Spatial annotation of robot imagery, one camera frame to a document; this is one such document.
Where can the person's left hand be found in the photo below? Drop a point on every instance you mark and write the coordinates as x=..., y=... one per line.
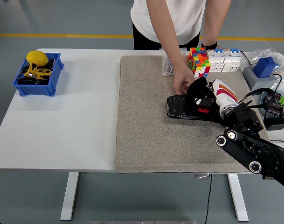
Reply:
x=220, y=46

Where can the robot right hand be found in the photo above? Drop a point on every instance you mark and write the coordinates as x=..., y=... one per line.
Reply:
x=223, y=93

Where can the person's right hand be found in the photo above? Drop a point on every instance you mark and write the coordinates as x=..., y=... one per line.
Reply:
x=181, y=80

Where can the black rag with red tag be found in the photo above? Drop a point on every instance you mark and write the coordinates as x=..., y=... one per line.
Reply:
x=197, y=87

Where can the black panel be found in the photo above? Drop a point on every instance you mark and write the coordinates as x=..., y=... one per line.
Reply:
x=176, y=106

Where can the person's right forearm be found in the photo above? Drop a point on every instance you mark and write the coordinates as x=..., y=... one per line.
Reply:
x=172, y=46

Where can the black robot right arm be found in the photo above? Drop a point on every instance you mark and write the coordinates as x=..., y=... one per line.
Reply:
x=246, y=116

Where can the person's left forearm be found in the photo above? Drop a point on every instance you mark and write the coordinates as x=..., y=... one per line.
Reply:
x=211, y=28

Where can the black wrist watch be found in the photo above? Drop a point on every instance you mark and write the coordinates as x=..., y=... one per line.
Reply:
x=209, y=45

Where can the white circuit breaker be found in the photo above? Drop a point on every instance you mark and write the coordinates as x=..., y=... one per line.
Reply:
x=216, y=61
x=232, y=61

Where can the clear bag of metal nuts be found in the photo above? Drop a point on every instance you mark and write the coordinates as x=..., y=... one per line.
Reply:
x=167, y=67

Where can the multicoloured cube puzzle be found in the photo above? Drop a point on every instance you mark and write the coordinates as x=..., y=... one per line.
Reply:
x=198, y=64

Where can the grey plastic base block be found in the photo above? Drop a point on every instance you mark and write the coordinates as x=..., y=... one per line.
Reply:
x=260, y=82

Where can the light blue plastic bowl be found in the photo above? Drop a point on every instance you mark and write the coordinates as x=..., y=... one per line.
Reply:
x=263, y=102

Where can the blue plastic block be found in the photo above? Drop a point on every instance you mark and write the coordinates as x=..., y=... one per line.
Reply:
x=264, y=67

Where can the grey-brown felt mat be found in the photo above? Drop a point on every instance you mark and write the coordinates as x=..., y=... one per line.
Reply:
x=144, y=116

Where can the black power adapter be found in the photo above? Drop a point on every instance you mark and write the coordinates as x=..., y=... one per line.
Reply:
x=275, y=123

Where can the crumpled clear plastic bag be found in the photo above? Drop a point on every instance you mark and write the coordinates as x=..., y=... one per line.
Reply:
x=282, y=61

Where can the white table leg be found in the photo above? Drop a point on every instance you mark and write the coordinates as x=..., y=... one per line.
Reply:
x=70, y=198
x=237, y=198

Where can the blue plastic bin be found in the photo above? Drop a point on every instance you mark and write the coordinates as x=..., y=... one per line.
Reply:
x=36, y=89

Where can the yellow tape measure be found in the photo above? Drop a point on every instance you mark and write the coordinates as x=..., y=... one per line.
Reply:
x=42, y=72

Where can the yellow lemon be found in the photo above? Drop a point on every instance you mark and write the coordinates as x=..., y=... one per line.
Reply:
x=36, y=58

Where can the metal bracket under table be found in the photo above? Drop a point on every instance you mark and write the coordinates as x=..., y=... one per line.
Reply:
x=203, y=176

